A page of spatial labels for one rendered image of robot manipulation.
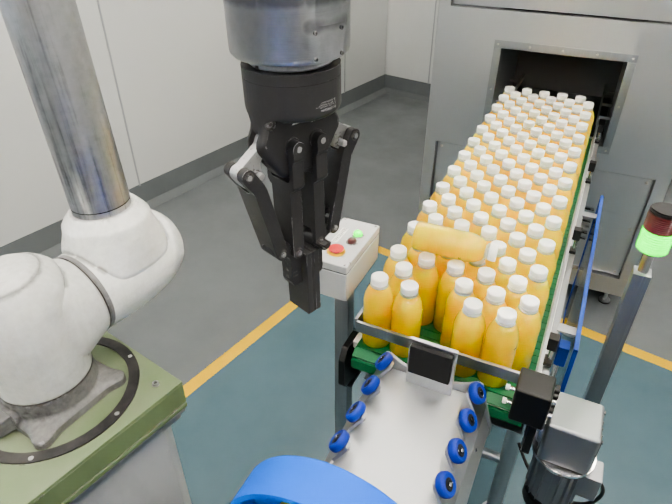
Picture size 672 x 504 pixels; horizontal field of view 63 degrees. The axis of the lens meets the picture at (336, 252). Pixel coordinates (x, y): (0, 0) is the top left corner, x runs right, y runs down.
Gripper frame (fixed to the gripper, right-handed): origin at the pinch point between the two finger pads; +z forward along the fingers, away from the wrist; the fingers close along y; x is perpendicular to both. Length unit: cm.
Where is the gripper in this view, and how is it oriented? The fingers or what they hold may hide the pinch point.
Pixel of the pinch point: (303, 275)
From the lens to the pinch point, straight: 52.3
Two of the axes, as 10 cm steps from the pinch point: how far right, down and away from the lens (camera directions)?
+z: 0.1, 8.3, 5.6
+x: -6.9, -4.0, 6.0
